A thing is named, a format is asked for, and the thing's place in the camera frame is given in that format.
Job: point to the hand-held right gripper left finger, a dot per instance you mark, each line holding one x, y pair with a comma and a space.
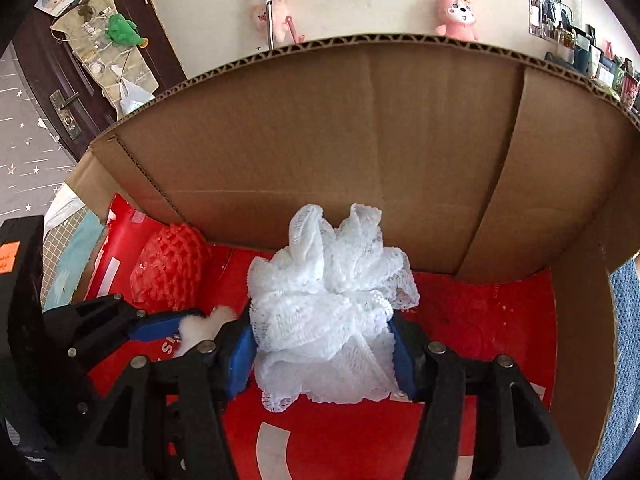
239, 362

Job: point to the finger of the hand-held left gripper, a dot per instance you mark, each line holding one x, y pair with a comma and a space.
155, 325
87, 385

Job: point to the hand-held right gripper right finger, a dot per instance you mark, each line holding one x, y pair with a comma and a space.
404, 360

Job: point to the white fluffy scrunchie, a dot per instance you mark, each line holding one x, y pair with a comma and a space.
200, 331

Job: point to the red foam net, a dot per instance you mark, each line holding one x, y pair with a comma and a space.
172, 265

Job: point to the white mesh bath pouf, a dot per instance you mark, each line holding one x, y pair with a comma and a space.
330, 310

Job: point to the cardboard box with red lining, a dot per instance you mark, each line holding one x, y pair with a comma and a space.
350, 160

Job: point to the teal bedsheet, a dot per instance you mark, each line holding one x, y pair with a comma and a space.
75, 260

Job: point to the grid cutting mat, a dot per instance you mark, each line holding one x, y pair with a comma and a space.
57, 242

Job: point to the white paper sheet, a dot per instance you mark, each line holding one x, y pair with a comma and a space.
62, 207

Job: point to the blue knitted blanket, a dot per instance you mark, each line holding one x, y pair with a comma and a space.
625, 360

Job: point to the clear plastic bag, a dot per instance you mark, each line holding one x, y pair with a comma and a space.
132, 97

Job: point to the dark wooden door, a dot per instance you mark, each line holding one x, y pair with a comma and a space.
35, 60

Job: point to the beige hanging organizer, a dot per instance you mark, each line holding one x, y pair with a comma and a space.
95, 57

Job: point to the green plush toy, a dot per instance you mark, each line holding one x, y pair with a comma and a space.
122, 30

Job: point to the pink pig plush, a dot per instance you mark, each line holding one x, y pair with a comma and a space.
261, 17

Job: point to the grey stick with orange tip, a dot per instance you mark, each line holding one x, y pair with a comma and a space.
269, 15

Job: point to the pink bear plush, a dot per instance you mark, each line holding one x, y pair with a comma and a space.
457, 15

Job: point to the wall mirror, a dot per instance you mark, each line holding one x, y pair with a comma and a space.
550, 0

